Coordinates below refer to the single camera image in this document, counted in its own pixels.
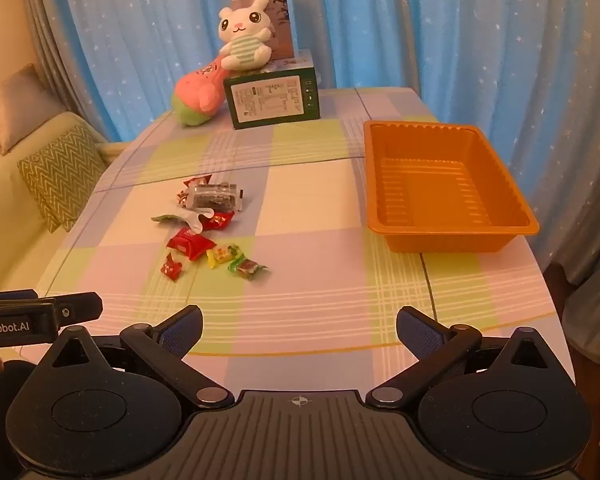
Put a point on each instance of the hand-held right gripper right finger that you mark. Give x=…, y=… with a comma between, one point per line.
x=420, y=332

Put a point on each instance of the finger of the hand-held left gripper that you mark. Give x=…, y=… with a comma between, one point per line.
x=5, y=296
x=77, y=307

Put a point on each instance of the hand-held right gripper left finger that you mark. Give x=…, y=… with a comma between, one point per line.
x=180, y=332

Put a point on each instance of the small red candy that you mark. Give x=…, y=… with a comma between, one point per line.
x=171, y=266

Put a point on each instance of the large red snack packet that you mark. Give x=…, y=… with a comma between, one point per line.
x=190, y=245

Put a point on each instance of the yellow green candy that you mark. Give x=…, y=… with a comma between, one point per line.
x=222, y=255

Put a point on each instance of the green brown candy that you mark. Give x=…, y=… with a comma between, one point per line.
x=247, y=267

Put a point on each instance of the green white snack packet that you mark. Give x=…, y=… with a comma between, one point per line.
x=177, y=218

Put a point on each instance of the red gold print candy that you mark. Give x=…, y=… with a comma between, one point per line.
x=217, y=220

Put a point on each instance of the clear packet dark snack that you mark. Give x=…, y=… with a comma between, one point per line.
x=215, y=196

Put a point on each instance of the orange plastic tray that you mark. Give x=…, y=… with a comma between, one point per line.
x=430, y=185

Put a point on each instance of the red white candy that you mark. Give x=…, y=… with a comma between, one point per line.
x=197, y=181

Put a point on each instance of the dark clothing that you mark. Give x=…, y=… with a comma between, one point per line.
x=5, y=382

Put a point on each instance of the pale green sofa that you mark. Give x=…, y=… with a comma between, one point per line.
x=0, y=175

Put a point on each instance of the green zigzag cushion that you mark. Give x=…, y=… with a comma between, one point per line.
x=60, y=175

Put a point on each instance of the checked pastel tablecloth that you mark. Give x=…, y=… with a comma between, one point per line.
x=305, y=210

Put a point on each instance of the grey lace-trimmed cloth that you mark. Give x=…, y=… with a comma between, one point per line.
x=595, y=320

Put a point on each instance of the grey plain cushion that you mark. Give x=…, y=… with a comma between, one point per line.
x=15, y=105

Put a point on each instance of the pink green plush toy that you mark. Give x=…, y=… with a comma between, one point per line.
x=200, y=90

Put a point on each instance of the green cardboard box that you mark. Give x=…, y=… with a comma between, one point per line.
x=270, y=100

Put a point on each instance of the grey star curtain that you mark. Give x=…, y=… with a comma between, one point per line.
x=45, y=35

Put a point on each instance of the white rabbit plush toy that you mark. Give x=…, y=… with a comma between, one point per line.
x=242, y=45

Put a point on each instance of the blue star curtain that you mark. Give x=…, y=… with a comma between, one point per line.
x=430, y=35

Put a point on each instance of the brown printed box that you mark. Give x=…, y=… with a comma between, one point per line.
x=282, y=35

